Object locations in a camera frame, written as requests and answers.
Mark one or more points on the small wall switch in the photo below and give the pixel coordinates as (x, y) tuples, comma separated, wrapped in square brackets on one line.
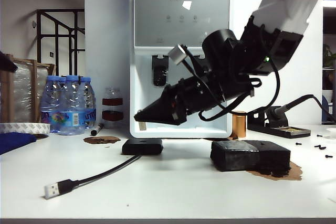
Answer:
[(51, 54)]

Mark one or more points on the white tape roll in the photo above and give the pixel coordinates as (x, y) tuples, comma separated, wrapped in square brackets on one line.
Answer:
[(23, 128)]

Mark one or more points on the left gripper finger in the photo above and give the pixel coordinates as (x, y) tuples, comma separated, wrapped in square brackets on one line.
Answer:
[(6, 62)]

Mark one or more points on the clear water bottle blue cap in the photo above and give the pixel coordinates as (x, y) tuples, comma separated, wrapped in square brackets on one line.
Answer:
[(63, 80), (89, 103), (51, 103), (73, 108)]

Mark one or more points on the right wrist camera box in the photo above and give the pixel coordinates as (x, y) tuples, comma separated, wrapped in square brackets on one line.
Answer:
[(177, 54)]

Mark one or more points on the white plastic piece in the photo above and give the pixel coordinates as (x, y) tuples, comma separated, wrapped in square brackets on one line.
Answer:
[(331, 130)]

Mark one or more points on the clear bottle red bands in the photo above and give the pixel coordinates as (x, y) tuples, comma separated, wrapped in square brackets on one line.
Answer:
[(112, 108)]

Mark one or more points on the black stair railing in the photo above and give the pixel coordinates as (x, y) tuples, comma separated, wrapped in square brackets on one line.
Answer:
[(56, 40)]

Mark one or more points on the black soldering iron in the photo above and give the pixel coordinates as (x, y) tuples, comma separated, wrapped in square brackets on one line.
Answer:
[(294, 103)]

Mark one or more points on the gold metal cylinder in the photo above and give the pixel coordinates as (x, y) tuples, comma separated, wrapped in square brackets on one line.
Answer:
[(239, 128)]

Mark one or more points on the ceiling light panel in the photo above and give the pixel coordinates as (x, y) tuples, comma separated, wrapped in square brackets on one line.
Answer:
[(330, 1)]

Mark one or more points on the blue background object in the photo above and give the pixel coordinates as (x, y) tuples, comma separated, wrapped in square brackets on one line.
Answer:
[(325, 110)]

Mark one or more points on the black marker pen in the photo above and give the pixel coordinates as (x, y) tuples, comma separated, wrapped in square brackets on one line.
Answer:
[(96, 130)]

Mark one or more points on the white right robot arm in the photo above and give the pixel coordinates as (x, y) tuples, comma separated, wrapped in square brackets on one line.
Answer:
[(286, 1)]

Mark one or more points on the black USB hub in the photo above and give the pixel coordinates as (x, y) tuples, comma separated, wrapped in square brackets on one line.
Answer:
[(141, 148)]

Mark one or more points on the round wall fixture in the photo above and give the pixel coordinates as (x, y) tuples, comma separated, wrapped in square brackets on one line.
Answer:
[(34, 25)]

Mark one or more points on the black sponge block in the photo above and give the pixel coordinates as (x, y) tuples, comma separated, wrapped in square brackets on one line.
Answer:
[(236, 157)]

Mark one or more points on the wooden frame with plastic wrap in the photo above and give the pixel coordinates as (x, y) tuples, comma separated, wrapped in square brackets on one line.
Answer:
[(26, 90)]

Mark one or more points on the black soldering iron stand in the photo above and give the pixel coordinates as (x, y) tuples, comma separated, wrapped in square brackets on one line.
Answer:
[(287, 132)]

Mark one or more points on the white AUX water dispenser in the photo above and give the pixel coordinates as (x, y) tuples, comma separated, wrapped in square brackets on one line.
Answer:
[(147, 24)]

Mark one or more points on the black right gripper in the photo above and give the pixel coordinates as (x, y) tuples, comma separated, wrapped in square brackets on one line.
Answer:
[(199, 95)]

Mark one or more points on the blue cloth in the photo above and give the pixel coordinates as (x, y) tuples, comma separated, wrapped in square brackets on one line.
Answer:
[(14, 142)]

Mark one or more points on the silver USB flash drive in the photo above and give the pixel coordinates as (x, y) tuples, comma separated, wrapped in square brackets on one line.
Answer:
[(142, 126)]

